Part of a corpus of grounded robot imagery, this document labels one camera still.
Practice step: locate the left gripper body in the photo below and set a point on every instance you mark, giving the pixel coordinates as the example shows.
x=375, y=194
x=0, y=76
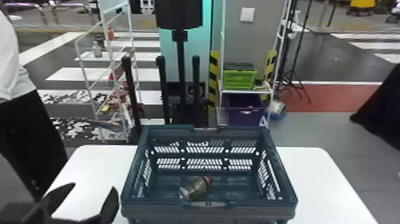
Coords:
x=67, y=221

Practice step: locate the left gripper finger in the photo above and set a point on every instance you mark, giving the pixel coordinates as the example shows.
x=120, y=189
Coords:
x=54, y=198
x=109, y=204

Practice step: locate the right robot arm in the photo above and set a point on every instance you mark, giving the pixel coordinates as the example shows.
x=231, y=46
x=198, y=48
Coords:
x=382, y=115

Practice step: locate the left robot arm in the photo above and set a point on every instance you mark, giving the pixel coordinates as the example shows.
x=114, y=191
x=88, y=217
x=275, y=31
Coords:
x=14, y=194

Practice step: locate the person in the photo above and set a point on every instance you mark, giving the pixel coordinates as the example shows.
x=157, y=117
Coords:
x=22, y=125

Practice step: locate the green bottle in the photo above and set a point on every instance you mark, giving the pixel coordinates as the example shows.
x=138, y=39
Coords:
x=195, y=187

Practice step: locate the grey bottle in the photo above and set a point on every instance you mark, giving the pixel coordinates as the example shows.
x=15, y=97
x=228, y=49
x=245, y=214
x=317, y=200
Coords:
x=97, y=50

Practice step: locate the purple crate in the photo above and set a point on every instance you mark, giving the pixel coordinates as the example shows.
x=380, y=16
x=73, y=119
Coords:
x=245, y=109

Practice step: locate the white shelf trolley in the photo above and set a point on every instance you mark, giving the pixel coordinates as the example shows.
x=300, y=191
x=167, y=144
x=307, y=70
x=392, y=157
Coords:
x=220, y=78

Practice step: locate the green crate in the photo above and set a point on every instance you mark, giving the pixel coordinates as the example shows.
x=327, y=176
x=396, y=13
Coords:
x=239, y=78

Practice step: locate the small blue basket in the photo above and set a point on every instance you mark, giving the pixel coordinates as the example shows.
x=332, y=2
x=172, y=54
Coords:
x=277, y=109

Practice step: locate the black tripod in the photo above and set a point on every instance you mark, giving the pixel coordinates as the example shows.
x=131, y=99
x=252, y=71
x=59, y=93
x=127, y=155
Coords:
x=293, y=56

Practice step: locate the yellow black striped post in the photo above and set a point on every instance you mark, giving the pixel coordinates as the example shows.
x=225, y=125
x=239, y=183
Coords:
x=270, y=64
x=213, y=78

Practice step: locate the white wall plate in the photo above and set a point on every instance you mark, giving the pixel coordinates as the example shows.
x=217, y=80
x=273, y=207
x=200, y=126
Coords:
x=247, y=14

